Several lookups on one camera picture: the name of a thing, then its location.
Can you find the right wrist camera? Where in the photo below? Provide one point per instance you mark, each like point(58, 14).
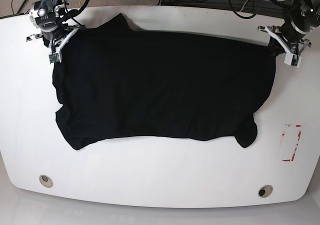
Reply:
point(55, 58)

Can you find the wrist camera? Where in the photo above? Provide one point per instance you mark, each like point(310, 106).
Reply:
point(292, 59)
point(55, 58)

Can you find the black t-shirt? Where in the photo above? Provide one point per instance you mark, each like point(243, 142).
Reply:
point(114, 82)

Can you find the red tape rectangle marking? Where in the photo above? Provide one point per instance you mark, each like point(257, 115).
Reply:
point(289, 142)

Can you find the right table cable grommet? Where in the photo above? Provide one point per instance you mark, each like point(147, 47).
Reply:
point(265, 191)

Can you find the table cable grommet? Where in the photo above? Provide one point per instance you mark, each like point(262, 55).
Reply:
point(265, 191)
point(45, 181)

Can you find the left table cable grommet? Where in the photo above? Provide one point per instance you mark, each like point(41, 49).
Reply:
point(45, 181)

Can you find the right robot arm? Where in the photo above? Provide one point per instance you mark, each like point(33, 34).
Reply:
point(55, 21)

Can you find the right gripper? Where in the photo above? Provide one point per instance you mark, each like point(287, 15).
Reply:
point(53, 34)

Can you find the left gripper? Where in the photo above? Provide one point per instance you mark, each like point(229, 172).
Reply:
point(285, 39)

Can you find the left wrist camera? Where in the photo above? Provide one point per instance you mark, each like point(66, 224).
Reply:
point(292, 59)

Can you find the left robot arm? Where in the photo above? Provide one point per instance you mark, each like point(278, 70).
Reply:
point(300, 18)

